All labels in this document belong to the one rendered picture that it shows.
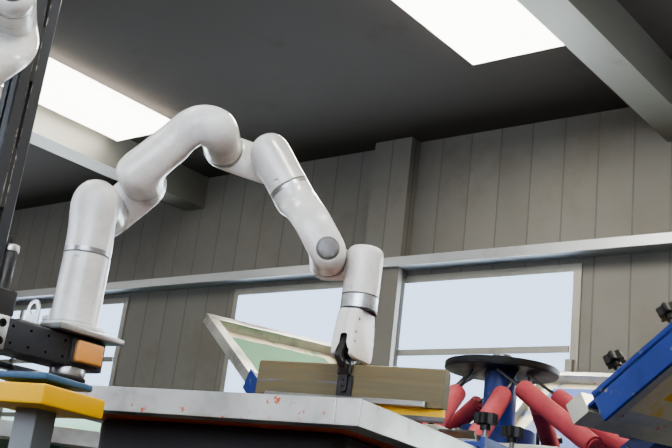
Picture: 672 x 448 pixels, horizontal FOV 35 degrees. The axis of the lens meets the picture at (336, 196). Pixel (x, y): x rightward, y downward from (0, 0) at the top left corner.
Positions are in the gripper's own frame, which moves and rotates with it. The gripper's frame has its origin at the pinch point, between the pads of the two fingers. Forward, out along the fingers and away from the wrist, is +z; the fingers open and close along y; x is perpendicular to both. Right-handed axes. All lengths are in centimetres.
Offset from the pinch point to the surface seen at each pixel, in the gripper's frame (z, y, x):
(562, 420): -6, -67, 24
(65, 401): 16, 74, -5
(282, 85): -234, -313, -230
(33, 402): 17, 78, -6
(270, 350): -36, -145, -107
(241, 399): 12, 54, 11
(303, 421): 14, 54, 21
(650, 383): -9, -26, 52
